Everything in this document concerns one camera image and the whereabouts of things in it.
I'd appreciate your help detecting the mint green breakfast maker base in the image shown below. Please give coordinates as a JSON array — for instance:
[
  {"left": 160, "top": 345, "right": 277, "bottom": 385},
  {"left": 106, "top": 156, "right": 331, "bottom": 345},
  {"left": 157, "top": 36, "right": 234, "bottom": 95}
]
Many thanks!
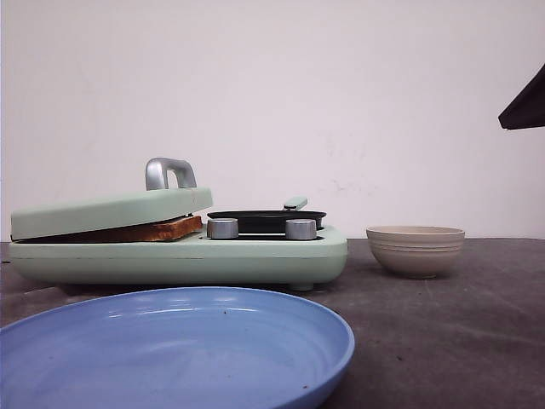
[{"left": 9, "top": 226, "right": 348, "bottom": 290}]

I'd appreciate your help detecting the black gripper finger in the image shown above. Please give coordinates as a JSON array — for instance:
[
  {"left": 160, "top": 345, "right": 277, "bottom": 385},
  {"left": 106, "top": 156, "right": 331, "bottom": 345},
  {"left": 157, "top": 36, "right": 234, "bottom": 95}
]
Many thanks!
[{"left": 498, "top": 66, "right": 545, "bottom": 130}]

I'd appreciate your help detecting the grey tablecloth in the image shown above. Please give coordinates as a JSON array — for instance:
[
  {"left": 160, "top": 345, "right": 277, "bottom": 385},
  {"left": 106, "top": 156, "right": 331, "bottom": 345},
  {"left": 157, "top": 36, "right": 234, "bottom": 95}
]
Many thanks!
[{"left": 1, "top": 239, "right": 544, "bottom": 408}]

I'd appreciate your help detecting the silver left control knob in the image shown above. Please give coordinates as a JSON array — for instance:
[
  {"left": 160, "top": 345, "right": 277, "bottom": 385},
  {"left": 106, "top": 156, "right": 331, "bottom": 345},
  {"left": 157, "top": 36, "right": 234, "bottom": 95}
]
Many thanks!
[{"left": 207, "top": 217, "right": 238, "bottom": 239}]

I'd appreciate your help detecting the silver right control knob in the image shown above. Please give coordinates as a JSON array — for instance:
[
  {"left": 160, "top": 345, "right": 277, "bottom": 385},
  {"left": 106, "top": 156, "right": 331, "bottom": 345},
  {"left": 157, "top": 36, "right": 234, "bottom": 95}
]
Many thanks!
[{"left": 285, "top": 219, "right": 318, "bottom": 241}]

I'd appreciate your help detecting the cream ceramic bowl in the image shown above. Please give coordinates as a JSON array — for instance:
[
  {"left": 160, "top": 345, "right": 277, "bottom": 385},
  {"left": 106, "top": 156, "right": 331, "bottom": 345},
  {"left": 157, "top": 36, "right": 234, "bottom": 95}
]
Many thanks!
[{"left": 366, "top": 226, "right": 465, "bottom": 279}]

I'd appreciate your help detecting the black round frying pan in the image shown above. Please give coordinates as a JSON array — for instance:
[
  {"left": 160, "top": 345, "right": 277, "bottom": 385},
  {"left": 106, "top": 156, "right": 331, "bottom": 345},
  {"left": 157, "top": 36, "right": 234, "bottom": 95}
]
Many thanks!
[{"left": 207, "top": 196, "right": 327, "bottom": 233}]

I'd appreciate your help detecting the mint green hinged lid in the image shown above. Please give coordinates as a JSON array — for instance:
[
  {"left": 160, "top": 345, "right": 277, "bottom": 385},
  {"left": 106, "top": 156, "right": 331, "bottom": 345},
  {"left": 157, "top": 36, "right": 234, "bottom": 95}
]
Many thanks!
[{"left": 11, "top": 158, "right": 213, "bottom": 241}]

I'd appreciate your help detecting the silver control knob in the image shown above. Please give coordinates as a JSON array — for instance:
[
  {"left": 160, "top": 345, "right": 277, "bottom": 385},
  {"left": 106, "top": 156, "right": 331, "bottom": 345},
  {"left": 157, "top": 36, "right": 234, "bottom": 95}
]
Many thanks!
[
  {"left": 207, "top": 217, "right": 238, "bottom": 239},
  {"left": 285, "top": 219, "right": 318, "bottom": 241}
]

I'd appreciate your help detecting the blue plate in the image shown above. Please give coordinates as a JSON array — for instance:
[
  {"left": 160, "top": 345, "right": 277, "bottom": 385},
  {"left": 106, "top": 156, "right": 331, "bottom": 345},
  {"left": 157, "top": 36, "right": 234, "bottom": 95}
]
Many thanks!
[{"left": 1, "top": 287, "right": 355, "bottom": 408}]

